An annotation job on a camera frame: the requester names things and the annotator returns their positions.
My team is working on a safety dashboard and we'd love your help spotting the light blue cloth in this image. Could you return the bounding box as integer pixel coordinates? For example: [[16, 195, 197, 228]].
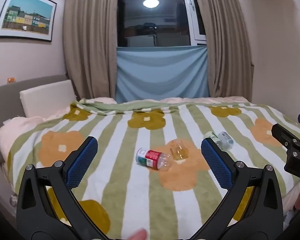
[[115, 44, 210, 104]]

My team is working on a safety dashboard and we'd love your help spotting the striped floral blanket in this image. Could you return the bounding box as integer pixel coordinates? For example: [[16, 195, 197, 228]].
[[7, 99, 300, 240]]

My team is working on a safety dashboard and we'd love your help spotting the clear amber glass cup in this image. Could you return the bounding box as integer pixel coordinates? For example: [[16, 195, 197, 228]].
[[169, 139, 190, 161]]

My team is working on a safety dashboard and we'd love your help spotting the beige curtain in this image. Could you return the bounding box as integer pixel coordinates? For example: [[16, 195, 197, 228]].
[[62, 0, 119, 103], [191, 0, 254, 100]]

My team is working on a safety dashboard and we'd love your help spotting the framed picture of houses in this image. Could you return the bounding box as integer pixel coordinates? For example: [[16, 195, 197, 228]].
[[0, 0, 57, 42]]

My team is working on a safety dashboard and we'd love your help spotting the person's left hand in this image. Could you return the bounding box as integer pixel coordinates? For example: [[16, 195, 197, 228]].
[[127, 228, 148, 240]]

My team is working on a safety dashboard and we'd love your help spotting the small white plastic bottle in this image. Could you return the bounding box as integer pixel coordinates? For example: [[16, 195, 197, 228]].
[[203, 131, 234, 151]]

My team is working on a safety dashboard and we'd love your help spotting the clear bottle red green label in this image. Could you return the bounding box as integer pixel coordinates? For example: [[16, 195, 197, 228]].
[[136, 148, 173, 172]]

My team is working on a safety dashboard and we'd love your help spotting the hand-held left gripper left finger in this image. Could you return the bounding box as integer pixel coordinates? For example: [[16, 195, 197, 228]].
[[16, 136, 108, 240]]

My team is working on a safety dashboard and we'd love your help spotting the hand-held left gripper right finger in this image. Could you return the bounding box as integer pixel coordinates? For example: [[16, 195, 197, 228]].
[[195, 138, 283, 240]]

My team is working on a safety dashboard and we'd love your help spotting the white pillow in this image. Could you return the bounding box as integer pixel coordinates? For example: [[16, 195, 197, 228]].
[[19, 79, 77, 118]]

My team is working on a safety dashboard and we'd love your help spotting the grey bed headboard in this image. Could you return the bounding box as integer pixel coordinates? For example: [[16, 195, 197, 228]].
[[0, 74, 70, 164]]

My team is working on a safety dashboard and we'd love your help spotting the window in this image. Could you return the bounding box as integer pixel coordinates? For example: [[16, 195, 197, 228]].
[[116, 0, 208, 48]]

